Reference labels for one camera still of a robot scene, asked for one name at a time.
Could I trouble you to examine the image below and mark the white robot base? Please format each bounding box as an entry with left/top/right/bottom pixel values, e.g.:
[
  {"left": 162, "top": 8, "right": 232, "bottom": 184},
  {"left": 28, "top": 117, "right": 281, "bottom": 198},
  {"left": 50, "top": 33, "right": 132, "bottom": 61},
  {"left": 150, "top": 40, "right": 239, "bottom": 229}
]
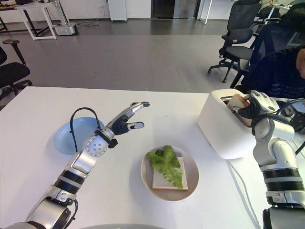
[{"left": 52, "top": 0, "right": 77, "bottom": 36}]

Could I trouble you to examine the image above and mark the beige plate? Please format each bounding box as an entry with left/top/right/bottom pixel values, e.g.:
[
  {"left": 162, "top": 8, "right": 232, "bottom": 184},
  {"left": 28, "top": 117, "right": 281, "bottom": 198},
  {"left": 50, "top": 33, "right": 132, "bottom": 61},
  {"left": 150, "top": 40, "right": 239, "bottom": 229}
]
[{"left": 140, "top": 145, "right": 200, "bottom": 202}]

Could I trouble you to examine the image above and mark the black cable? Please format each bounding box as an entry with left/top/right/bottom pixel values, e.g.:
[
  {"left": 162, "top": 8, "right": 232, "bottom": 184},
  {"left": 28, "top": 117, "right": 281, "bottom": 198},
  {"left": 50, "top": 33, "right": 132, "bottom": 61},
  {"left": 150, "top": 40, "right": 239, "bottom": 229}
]
[{"left": 69, "top": 107, "right": 101, "bottom": 153}]

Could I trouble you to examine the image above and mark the blue plate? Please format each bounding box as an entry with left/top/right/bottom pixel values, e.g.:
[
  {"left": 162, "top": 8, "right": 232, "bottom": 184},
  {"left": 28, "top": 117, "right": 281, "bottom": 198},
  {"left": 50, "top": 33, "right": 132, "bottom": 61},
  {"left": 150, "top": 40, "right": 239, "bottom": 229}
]
[{"left": 54, "top": 117, "right": 106, "bottom": 156}]

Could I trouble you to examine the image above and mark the cream toaster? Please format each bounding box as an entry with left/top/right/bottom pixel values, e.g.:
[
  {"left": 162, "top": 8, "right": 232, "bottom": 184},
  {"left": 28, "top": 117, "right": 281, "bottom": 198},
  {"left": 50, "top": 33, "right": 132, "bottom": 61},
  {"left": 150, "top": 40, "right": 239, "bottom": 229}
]
[{"left": 197, "top": 89, "right": 262, "bottom": 160}]

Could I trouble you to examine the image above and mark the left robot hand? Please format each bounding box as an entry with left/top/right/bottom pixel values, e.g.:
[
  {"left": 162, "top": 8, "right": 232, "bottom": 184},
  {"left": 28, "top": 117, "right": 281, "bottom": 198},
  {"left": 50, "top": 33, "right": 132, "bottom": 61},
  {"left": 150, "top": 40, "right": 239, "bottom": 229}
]
[{"left": 103, "top": 101, "right": 151, "bottom": 140}]

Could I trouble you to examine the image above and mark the white cord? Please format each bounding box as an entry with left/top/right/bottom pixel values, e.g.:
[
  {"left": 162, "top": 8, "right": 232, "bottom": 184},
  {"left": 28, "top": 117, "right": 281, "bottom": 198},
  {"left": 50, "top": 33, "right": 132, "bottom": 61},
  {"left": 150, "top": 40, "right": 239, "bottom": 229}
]
[{"left": 226, "top": 159, "right": 263, "bottom": 229}]

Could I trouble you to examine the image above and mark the black office chair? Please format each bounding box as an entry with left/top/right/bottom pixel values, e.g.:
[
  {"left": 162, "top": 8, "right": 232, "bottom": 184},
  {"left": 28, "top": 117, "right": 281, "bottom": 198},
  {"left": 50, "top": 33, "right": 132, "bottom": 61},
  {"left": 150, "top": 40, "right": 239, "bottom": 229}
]
[
  {"left": 207, "top": 1, "right": 263, "bottom": 83},
  {"left": 0, "top": 39, "right": 33, "bottom": 102}
]

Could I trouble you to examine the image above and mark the person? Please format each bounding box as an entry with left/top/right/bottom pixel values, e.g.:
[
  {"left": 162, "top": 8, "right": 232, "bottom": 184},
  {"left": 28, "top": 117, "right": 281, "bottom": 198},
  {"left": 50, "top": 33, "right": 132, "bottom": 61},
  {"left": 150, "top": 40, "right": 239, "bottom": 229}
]
[{"left": 240, "top": 44, "right": 305, "bottom": 98}]

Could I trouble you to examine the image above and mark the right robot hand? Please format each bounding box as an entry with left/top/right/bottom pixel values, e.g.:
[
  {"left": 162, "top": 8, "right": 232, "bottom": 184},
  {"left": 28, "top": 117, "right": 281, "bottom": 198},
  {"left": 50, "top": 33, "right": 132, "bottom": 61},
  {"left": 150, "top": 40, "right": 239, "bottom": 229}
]
[{"left": 232, "top": 90, "right": 281, "bottom": 120}]

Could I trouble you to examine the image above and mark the white desk frame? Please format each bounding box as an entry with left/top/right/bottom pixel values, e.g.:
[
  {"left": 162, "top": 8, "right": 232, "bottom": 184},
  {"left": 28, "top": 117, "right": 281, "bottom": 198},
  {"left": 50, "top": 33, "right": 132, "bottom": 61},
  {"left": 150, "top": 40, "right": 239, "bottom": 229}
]
[{"left": 0, "top": 0, "right": 58, "bottom": 41}]

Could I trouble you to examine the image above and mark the bread slice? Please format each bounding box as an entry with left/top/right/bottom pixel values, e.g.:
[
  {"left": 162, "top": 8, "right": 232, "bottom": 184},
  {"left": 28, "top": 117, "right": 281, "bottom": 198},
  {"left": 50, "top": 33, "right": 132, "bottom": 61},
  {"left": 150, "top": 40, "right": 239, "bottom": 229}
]
[
  {"left": 152, "top": 156, "right": 189, "bottom": 191},
  {"left": 227, "top": 94, "right": 251, "bottom": 109}
]

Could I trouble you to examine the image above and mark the green lettuce leaf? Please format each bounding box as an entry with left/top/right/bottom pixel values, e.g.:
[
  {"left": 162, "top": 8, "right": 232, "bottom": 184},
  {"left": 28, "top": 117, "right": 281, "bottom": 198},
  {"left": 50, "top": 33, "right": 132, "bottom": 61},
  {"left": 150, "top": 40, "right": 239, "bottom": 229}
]
[{"left": 145, "top": 145, "right": 184, "bottom": 190}]

